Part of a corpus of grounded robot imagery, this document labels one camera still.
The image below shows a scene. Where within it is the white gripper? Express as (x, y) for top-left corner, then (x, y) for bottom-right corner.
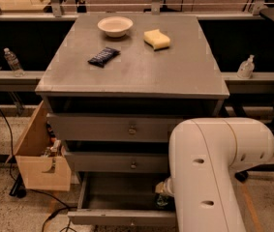
(155, 177), (174, 197)

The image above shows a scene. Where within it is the green soda can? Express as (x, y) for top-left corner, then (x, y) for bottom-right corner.
(155, 194), (172, 209)

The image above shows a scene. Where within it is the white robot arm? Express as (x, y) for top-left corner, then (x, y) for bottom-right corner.
(161, 117), (274, 232)

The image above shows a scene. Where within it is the grey bottom drawer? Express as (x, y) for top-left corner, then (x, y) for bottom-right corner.
(68, 173), (176, 226)

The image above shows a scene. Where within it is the grey drawer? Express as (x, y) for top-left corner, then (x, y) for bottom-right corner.
(68, 173), (176, 226)
(46, 113), (219, 145)
(65, 152), (168, 173)

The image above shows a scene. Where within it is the grey middle drawer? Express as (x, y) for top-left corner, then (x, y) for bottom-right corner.
(65, 152), (168, 173)

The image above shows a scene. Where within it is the grey top drawer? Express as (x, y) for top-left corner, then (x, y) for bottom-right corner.
(46, 113), (219, 145)

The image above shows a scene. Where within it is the grey drawer cabinet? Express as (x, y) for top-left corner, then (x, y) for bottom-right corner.
(35, 13), (230, 176)

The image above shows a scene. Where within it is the black office chair base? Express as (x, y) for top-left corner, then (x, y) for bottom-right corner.
(234, 164), (274, 182)

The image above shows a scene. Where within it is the wooden box with clutter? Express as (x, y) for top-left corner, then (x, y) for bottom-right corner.
(15, 102), (72, 191)

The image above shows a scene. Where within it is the dark blue snack packet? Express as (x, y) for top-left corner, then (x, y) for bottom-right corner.
(88, 47), (120, 68)

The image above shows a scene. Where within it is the yellow sponge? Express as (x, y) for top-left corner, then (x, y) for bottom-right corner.
(143, 29), (170, 50)

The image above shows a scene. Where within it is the white bowl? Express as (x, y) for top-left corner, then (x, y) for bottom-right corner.
(98, 16), (134, 38)

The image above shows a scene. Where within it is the clear water bottle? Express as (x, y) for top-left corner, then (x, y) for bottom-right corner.
(4, 47), (24, 77)

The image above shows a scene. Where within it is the black floor cable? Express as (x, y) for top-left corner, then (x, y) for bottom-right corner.
(0, 90), (78, 232)

